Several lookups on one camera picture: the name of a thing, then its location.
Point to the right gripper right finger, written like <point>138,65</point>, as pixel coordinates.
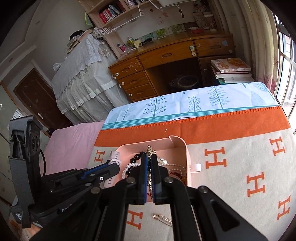
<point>160,190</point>

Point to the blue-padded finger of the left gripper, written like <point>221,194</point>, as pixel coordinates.
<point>96,175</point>

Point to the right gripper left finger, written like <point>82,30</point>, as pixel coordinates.
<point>137,191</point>

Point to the pink strap wristwatch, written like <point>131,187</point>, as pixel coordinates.
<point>114,168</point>

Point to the gold pearl safety pin brooch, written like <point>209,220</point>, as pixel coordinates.
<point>162,219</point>

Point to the pink jewelry tray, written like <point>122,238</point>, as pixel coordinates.
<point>173,148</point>

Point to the person's left hand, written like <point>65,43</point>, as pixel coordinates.
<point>28,233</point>

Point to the pink bed sheet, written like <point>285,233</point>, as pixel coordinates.
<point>70,148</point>

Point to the white lace covered furniture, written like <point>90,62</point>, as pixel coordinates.
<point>84,88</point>

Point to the orange H pattern blanket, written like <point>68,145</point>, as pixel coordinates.
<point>247,159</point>

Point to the dark wooden door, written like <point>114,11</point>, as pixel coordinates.
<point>36,95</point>

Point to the black trash bin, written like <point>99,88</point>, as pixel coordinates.
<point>187,81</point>

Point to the wooden desk with drawers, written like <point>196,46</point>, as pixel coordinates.
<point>154,69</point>

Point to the blue plant print sheet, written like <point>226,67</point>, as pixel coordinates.
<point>191,104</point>

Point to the stack of books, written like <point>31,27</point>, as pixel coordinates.
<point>231,70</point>

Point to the window security grille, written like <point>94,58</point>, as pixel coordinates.
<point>285,89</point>

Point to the wooden bookshelf with books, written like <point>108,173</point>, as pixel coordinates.
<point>100,12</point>

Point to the beige curtain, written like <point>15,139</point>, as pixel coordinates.
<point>255,36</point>

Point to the white wire shelf basket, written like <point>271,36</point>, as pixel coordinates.
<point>122,20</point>

